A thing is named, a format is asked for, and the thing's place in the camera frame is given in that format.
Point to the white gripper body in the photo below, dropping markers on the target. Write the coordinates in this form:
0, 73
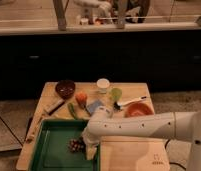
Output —
91, 141

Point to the dark grape bunch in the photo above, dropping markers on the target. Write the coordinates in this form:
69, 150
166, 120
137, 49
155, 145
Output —
76, 145

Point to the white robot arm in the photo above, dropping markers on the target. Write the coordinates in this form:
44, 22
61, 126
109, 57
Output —
182, 126

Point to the blue sponge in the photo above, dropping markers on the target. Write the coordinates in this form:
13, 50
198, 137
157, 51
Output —
92, 107

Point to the black and white brush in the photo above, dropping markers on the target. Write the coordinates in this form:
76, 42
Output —
119, 105

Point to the light wooden cutting board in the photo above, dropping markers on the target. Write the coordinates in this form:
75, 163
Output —
133, 154

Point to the orange carrot toy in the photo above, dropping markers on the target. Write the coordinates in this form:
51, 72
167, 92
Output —
81, 98

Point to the green cucumber toy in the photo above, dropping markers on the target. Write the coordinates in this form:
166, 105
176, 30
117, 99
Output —
72, 110

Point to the green cup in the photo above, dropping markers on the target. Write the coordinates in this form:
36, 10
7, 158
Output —
116, 94

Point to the white cup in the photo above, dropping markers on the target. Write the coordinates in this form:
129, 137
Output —
103, 84

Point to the orange bowl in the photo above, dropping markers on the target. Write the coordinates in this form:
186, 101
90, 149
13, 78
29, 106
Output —
138, 109

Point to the dark brown bowl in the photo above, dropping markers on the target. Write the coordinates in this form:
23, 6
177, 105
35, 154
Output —
65, 88

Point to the green plastic tray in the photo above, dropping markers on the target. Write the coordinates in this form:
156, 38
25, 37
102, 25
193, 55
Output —
52, 153

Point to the black handled knife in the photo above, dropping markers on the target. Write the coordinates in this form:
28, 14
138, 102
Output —
50, 109

